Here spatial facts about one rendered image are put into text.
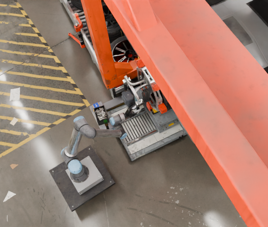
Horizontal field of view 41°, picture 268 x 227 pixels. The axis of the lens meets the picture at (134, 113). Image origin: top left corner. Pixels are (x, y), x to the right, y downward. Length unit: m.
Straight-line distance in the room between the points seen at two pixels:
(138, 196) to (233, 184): 3.67
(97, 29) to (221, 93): 2.56
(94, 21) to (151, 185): 2.14
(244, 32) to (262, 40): 0.23
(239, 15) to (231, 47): 3.22
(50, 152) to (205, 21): 3.74
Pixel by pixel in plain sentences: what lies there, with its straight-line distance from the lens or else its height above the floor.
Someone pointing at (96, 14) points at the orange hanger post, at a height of 1.83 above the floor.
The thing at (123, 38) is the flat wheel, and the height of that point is 0.50.
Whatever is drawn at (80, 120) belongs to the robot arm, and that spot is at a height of 1.19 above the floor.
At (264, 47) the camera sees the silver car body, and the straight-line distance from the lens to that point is 4.53.
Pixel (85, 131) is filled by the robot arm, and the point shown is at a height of 1.17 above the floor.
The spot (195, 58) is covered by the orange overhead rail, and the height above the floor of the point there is 3.22.
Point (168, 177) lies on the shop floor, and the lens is 4.60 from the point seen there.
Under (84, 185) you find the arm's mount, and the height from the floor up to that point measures 0.40.
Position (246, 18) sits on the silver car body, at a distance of 4.68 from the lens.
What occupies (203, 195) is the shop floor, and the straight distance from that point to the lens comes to 4.56.
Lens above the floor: 4.36
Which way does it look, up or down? 61 degrees down
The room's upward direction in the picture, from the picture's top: 9 degrees counter-clockwise
